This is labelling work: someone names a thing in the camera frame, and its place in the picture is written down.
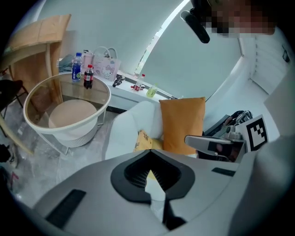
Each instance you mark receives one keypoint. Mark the pink cartoon tote bag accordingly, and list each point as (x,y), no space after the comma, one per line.
(106,69)

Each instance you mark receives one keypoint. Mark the black chair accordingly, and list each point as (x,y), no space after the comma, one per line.
(11,87)

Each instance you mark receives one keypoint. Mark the clear red-capped water bottle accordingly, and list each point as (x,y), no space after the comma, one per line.
(139,84)

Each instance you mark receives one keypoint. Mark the person's right hand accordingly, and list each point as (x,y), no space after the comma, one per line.
(225,154)

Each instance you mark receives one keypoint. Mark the teal cloth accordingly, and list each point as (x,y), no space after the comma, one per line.
(65,63)

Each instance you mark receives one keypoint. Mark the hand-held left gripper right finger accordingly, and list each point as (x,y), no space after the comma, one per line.
(202,182)

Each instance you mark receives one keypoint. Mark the person's beige shirt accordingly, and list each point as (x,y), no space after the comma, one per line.
(283,110)

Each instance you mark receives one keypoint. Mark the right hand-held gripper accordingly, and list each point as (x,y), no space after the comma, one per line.
(255,133)

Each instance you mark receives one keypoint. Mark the blue plastic drink bottle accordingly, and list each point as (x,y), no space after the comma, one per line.
(76,69)

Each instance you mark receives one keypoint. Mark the grey roller blind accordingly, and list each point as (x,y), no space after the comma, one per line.
(184,69)

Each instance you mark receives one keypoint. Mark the white armchair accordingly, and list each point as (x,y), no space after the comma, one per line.
(129,119)

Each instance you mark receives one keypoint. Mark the pink bottle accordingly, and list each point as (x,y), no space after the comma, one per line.
(87,60)

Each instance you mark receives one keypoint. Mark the black handheld gimbal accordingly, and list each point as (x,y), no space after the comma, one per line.
(118,80)

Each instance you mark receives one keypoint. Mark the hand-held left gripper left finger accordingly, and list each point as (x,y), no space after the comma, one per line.
(92,196)

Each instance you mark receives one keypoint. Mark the person's head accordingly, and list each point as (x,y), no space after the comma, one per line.
(242,16)

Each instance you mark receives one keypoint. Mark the dark cola bottle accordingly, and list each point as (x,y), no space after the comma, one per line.
(88,79)

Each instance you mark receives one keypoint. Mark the green translucent bottle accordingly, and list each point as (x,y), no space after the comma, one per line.
(152,92)

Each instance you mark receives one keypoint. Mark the beige round stool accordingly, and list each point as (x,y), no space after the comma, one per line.
(71,113)

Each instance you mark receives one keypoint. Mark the white window ledge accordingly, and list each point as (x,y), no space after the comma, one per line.
(122,96)

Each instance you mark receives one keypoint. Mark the light wooden desk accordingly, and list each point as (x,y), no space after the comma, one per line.
(34,30)

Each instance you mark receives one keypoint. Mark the black head camera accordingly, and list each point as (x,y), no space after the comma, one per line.
(198,27)

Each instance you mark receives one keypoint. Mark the yellow book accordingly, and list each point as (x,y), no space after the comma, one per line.
(143,140)

